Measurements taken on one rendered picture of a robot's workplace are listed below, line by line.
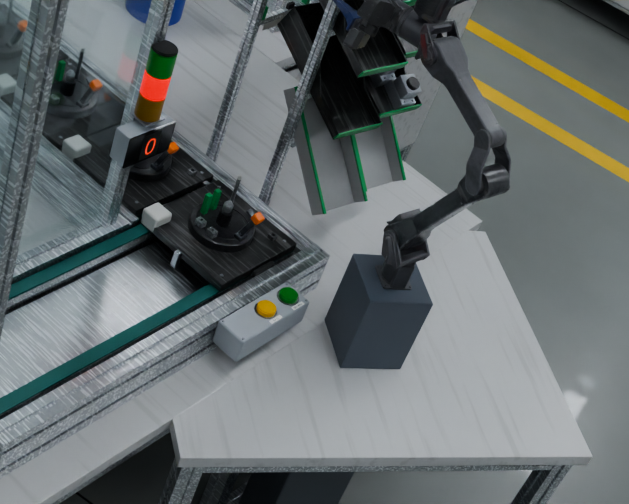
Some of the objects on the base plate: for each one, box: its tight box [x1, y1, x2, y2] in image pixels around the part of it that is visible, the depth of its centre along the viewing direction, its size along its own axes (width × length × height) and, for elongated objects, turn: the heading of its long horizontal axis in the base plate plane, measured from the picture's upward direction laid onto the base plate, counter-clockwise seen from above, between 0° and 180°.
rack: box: [206, 0, 340, 205], centre depth 276 cm, size 21×36×80 cm, turn 121°
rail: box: [0, 243, 330, 481], centre depth 244 cm, size 6×89×11 cm, turn 121°
